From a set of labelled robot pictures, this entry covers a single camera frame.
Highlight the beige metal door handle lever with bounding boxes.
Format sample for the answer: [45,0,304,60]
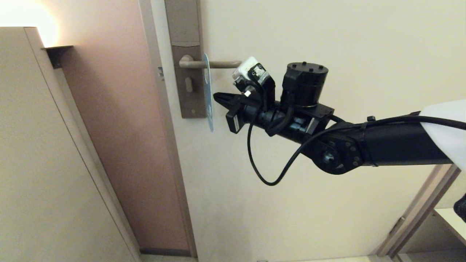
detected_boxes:
[178,55,242,69]

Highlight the blue do-not-disturb door hanger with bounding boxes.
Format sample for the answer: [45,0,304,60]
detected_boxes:
[203,53,214,132]

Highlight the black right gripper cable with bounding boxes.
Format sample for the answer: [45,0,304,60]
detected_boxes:
[248,82,466,186]

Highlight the pale wardrobe shelf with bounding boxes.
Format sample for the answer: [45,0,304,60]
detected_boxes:
[433,207,466,246]

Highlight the cream door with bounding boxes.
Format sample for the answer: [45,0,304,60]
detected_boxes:
[150,0,466,261]

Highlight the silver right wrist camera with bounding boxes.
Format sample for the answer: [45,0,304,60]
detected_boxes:
[232,56,272,87]

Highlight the beige cabinet panel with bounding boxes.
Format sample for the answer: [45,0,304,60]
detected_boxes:
[0,27,142,262]

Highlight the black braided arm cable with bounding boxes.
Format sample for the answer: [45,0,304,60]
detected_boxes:
[453,193,466,223]

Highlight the black right camera bracket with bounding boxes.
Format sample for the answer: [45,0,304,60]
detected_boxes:
[235,75,276,111]

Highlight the dark wall lamp bracket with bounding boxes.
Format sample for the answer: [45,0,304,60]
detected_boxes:
[41,45,73,70]

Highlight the brown door lock plate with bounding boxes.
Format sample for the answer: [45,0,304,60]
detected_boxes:
[165,0,208,119]

